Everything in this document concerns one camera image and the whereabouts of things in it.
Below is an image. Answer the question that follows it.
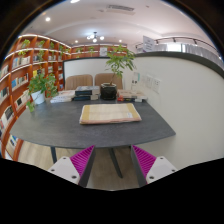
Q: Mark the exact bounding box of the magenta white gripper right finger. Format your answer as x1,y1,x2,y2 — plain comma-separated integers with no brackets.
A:
131,145,177,187

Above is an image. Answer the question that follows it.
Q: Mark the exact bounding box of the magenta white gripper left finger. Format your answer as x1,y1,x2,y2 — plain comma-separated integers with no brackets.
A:
48,145,95,187

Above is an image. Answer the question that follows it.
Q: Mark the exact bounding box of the dark grey table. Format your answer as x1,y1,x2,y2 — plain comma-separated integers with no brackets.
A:
10,100,175,178

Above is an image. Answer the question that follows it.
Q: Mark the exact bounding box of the white books stack left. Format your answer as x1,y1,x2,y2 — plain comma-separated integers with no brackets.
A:
50,90,75,103

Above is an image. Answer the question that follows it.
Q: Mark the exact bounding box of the stack of dark books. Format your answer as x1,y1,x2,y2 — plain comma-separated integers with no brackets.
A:
73,86,100,101

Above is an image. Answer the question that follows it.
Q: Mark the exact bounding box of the books stack right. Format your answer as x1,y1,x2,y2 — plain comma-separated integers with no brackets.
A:
117,89,147,102

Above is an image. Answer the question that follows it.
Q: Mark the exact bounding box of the black round plant pot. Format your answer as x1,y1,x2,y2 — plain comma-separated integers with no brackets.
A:
100,83,117,100

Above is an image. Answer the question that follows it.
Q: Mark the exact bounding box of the left tan chair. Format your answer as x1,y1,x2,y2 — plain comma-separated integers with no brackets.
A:
65,74,93,90

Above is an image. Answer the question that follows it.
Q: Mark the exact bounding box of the tan chair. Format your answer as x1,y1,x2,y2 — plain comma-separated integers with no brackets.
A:
65,74,93,90
94,73,123,89

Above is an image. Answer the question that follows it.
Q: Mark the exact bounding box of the small leafy plant white pot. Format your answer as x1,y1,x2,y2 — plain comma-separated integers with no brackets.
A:
26,73,58,112

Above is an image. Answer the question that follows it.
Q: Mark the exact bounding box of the right tan chair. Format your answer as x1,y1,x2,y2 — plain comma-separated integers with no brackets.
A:
94,73,123,89

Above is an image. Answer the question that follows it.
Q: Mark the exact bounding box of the tall green potted plant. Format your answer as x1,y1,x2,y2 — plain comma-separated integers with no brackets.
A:
106,45,136,85

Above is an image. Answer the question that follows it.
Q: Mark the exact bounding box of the orange wooden bookshelf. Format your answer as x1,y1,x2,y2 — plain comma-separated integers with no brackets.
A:
0,34,119,161

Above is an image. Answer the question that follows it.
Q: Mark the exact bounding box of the ceiling chandelier lamp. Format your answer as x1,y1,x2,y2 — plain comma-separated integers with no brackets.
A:
87,32,105,43

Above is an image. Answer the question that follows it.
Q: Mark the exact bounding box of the white wall socket panel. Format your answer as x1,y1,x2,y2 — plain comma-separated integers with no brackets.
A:
153,78,161,93

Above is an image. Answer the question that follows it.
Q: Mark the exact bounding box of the white wall sign board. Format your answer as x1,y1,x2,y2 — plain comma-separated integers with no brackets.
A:
143,36,155,52

